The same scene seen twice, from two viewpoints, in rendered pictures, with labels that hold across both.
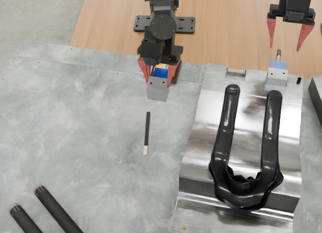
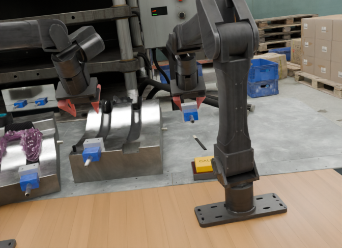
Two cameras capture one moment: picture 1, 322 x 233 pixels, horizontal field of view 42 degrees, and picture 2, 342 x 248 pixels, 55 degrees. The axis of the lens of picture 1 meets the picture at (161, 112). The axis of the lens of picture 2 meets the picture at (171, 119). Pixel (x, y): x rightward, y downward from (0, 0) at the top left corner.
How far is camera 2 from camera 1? 1.73 m
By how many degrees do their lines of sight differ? 105
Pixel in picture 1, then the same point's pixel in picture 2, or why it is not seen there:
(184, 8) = (226, 240)
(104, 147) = not seen: hidden behind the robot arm
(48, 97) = (296, 139)
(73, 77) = (292, 152)
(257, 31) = (107, 232)
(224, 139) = (136, 121)
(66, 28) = not seen: outside the picture
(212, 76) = (152, 140)
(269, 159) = (107, 114)
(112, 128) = not seen: hidden behind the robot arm
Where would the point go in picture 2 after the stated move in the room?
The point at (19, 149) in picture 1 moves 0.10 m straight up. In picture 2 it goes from (281, 121) to (281, 96)
